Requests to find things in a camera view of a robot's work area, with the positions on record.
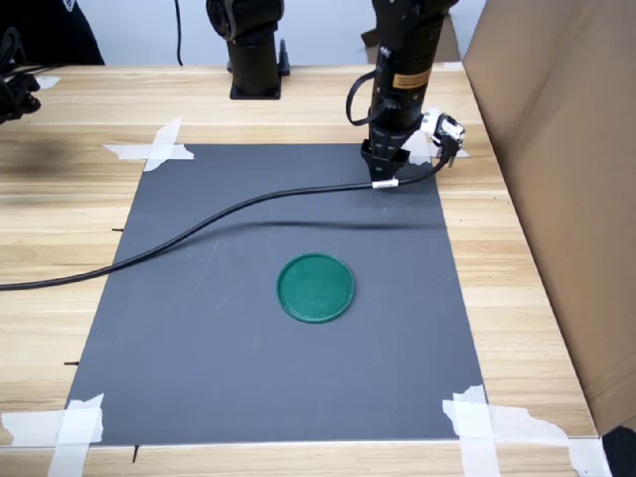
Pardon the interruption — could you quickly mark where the round green lid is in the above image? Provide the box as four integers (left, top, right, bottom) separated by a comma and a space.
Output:
275, 252, 357, 326

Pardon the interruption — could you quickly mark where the person's hand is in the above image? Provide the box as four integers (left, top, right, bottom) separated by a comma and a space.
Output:
0, 75, 42, 125

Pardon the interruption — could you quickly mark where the large brown cardboard panel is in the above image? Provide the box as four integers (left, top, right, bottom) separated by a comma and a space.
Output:
461, 0, 636, 434

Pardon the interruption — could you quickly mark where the dark grey mat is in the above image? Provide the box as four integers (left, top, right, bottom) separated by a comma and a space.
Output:
64, 142, 489, 447

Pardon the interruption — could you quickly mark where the person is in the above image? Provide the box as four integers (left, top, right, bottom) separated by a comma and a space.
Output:
0, 0, 106, 67

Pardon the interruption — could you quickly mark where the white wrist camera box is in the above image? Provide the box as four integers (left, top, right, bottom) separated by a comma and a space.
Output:
418, 106, 468, 150

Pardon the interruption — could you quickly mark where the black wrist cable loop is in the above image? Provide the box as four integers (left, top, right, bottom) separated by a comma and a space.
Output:
346, 47, 394, 126

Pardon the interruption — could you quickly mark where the black camera cable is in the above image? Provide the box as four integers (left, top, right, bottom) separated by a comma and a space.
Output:
0, 157, 451, 293

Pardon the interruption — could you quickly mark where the thin black hanging cable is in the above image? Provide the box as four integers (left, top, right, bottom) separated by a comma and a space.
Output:
173, 0, 184, 67

